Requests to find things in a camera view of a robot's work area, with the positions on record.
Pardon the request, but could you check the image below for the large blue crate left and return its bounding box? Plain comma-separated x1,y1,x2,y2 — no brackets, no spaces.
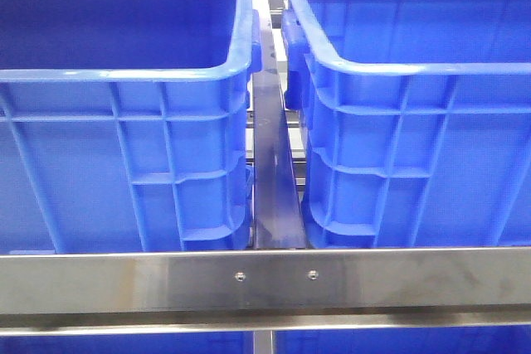
1,0,261,255

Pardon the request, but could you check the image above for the large blue crate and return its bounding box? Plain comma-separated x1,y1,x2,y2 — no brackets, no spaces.
1,0,261,255
282,0,530,248

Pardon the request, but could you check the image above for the large blue crate right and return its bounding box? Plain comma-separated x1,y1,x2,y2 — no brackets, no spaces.
282,0,530,248

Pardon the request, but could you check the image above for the blue crate lower left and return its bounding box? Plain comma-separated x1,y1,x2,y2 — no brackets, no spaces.
1,332,252,353

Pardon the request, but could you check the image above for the blue crate lower right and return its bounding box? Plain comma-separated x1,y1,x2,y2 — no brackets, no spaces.
275,326,530,354

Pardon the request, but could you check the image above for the left rail screw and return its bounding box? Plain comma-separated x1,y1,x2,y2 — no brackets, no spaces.
234,272,246,282

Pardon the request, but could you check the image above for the rail screw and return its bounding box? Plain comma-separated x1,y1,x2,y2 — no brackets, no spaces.
307,270,319,280
234,272,246,282

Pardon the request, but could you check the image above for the right rail screw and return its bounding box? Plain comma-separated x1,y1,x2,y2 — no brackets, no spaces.
307,270,319,280

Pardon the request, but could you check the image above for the steel front rack rail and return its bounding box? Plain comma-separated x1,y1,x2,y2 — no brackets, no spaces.
1,247,530,336

